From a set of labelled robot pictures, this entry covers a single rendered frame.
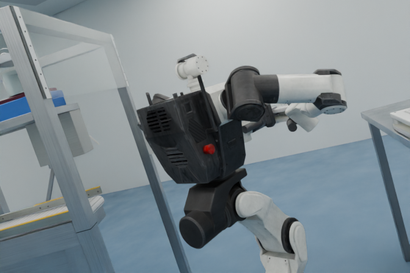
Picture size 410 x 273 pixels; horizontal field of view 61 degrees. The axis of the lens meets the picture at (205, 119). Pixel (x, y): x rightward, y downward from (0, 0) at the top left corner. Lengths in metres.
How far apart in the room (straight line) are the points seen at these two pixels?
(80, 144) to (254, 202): 0.81
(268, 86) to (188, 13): 3.86
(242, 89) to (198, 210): 0.43
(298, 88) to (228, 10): 3.67
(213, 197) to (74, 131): 0.75
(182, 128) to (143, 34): 4.14
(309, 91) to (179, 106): 0.39
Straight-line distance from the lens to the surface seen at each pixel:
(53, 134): 1.37
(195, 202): 1.20
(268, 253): 1.62
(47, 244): 1.60
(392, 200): 2.18
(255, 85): 1.05
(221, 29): 4.70
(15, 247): 1.67
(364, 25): 4.55
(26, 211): 1.92
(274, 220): 1.45
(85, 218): 1.41
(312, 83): 1.09
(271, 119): 1.64
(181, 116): 1.03
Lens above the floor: 1.29
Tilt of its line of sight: 6 degrees down
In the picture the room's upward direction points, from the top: 18 degrees counter-clockwise
